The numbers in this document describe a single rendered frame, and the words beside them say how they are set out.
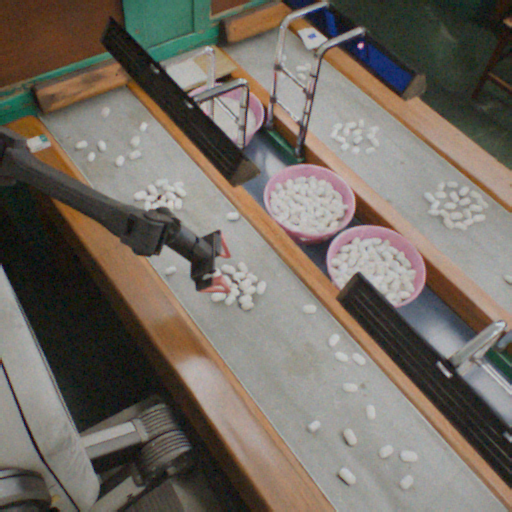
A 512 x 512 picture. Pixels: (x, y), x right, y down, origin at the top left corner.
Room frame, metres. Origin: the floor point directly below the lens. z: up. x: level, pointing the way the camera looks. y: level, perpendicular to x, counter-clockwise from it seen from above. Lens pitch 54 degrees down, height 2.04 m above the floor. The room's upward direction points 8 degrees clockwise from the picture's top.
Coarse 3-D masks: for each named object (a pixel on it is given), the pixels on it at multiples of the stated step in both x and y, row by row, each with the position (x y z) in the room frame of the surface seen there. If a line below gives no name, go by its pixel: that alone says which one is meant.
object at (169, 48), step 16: (192, 32) 1.73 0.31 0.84; (208, 32) 1.77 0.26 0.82; (160, 48) 1.64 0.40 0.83; (176, 48) 1.68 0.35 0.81; (192, 48) 1.73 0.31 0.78; (16, 96) 1.30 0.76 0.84; (32, 96) 1.33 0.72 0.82; (0, 112) 1.26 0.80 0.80; (16, 112) 1.29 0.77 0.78; (32, 112) 1.32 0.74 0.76; (48, 112) 1.36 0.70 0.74; (0, 192) 1.48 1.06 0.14; (16, 192) 1.26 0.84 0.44; (16, 208) 1.25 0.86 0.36; (32, 208) 1.28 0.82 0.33; (16, 224) 1.35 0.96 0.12; (32, 224) 1.27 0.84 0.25; (32, 240) 1.26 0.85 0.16; (48, 256) 1.28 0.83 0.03
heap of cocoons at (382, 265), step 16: (368, 240) 1.02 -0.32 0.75; (384, 240) 1.03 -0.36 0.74; (336, 256) 0.96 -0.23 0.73; (352, 256) 0.96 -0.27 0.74; (368, 256) 0.98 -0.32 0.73; (384, 256) 0.98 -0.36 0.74; (400, 256) 0.98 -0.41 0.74; (336, 272) 0.90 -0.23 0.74; (352, 272) 0.91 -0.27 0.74; (368, 272) 0.92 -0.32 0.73; (384, 272) 0.93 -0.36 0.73; (400, 272) 0.93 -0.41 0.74; (416, 272) 0.94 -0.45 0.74; (384, 288) 0.87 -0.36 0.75; (400, 288) 0.89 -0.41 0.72
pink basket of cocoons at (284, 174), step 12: (288, 168) 1.24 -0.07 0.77; (300, 168) 1.25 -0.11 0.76; (312, 168) 1.26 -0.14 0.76; (324, 168) 1.25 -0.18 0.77; (276, 180) 1.20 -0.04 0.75; (336, 180) 1.23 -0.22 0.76; (264, 192) 1.13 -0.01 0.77; (348, 192) 1.18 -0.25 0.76; (348, 204) 1.15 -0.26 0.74; (348, 216) 1.10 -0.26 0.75; (288, 228) 1.01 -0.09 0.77; (336, 228) 1.03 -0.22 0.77; (300, 240) 1.02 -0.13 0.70; (312, 240) 1.02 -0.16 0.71; (324, 240) 1.04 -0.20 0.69
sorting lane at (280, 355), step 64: (64, 128) 1.30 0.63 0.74; (128, 128) 1.34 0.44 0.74; (128, 192) 1.08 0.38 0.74; (192, 192) 1.11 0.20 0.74; (256, 256) 0.92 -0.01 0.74; (256, 320) 0.72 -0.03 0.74; (320, 320) 0.75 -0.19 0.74; (256, 384) 0.55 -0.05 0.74; (320, 384) 0.57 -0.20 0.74; (384, 384) 0.60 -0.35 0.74; (320, 448) 0.42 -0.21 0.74; (448, 448) 0.47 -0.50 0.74
